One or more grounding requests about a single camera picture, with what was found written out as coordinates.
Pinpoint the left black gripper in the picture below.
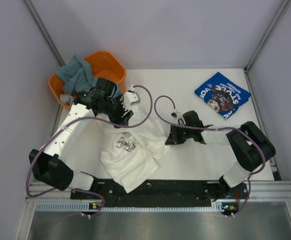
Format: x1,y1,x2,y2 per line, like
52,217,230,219
99,94,133,129

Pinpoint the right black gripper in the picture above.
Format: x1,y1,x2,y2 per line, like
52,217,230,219
165,123,194,146

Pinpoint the white t shirt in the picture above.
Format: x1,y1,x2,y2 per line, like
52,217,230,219
99,119,171,193

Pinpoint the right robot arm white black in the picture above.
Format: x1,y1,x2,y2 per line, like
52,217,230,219
165,110,276,198

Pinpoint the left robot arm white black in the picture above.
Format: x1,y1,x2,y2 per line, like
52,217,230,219
29,78,141,199

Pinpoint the orange plastic basket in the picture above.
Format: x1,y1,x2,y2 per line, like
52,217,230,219
48,50,127,110

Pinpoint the blue folded t shirt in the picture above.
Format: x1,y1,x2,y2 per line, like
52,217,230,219
194,72,251,120

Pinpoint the teal grey t shirt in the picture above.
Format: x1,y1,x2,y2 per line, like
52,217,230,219
55,55,97,95

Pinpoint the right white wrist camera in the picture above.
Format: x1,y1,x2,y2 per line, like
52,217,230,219
171,108,186,126

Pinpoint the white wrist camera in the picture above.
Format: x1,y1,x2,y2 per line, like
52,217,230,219
171,108,186,126
122,86,141,110

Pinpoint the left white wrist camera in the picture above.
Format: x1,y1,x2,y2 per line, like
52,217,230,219
122,86,141,110

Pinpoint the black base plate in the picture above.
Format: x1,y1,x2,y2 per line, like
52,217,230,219
69,178,249,208

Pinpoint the aluminium frame rail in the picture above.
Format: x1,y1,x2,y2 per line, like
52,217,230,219
26,181,72,201

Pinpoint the grey slotted cable duct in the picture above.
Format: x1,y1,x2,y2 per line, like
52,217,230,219
36,201,226,213

